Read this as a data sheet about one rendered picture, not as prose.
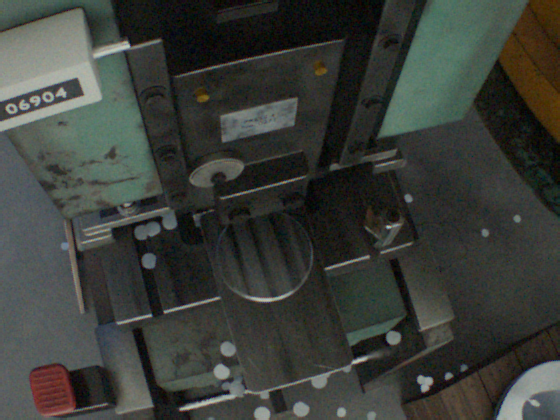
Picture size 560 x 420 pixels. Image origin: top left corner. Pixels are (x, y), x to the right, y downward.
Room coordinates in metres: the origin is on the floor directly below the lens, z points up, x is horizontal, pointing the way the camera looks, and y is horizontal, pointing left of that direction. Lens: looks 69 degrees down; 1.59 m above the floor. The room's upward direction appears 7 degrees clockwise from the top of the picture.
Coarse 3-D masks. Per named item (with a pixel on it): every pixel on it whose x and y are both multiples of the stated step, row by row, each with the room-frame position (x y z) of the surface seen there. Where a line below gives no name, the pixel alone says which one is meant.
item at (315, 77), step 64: (192, 0) 0.33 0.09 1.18; (256, 0) 0.33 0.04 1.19; (320, 0) 0.36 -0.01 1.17; (192, 64) 0.27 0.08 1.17; (256, 64) 0.29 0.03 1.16; (320, 64) 0.30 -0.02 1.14; (192, 128) 0.26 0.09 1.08; (256, 128) 0.29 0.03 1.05; (320, 128) 0.31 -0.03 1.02; (192, 192) 0.26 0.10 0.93; (256, 192) 0.26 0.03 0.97
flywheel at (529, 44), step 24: (552, 0) 0.49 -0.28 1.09; (528, 24) 0.49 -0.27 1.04; (552, 24) 0.47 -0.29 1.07; (504, 48) 0.48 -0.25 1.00; (528, 48) 0.45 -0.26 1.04; (552, 48) 0.45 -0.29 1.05; (528, 72) 0.43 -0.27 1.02; (552, 72) 0.42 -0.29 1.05; (528, 96) 0.41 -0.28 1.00; (552, 96) 0.39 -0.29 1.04; (552, 120) 0.37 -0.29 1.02
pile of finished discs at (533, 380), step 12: (528, 372) 0.18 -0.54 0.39; (540, 372) 0.18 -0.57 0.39; (552, 372) 0.18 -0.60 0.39; (516, 384) 0.15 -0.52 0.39; (528, 384) 0.15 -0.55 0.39; (540, 384) 0.15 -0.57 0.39; (552, 384) 0.16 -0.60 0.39; (504, 396) 0.13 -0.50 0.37; (516, 396) 0.13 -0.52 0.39; (528, 396) 0.13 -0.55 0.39; (504, 408) 0.10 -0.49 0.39; (516, 408) 0.10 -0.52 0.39
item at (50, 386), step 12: (36, 372) 0.04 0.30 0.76; (48, 372) 0.05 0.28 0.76; (60, 372) 0.05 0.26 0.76; (36, 384) 0.03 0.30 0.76; (48, 384) 0.03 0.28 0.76; (60, 384) 0.03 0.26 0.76; (36, 396) 0.01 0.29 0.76; (48, 396) 0.01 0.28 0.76; (60, 396) 0.02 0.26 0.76; (72, 396) 0.02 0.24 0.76; (36, 408) -0.01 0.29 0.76; (48, 408) 0.00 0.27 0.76; (60, 408) 0.00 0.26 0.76; (72, 408) 0.00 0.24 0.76
